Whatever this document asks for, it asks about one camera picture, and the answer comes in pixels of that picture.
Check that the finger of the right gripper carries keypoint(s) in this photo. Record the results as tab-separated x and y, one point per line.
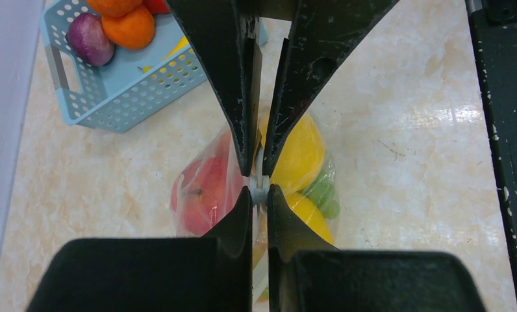
321	37
225	38

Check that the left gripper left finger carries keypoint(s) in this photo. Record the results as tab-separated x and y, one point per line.
208	273

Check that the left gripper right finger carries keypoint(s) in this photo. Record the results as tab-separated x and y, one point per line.
306	273

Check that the small yellow toy lemon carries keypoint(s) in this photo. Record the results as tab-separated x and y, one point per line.
310	215

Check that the red toy apple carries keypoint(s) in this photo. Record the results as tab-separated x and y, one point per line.
208	188

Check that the green toy grapes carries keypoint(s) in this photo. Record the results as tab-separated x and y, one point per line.
322	193

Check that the clear dotted zip bag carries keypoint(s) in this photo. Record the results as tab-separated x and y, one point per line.
258	185

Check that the blue perforated plastic basket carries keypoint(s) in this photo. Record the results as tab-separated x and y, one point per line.
116	96

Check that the yellow toy banana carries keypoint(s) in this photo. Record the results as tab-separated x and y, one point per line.
181	44

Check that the red toy pepper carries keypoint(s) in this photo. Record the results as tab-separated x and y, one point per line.
156	7

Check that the orange toy tangerine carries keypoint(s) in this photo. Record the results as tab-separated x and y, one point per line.
133	31

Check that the orange toy pumpkin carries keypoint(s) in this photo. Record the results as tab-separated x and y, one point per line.
114	8

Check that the purple toy onion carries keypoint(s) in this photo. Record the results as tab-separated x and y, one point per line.
87	38

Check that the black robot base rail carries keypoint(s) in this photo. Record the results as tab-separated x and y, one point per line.
493	28

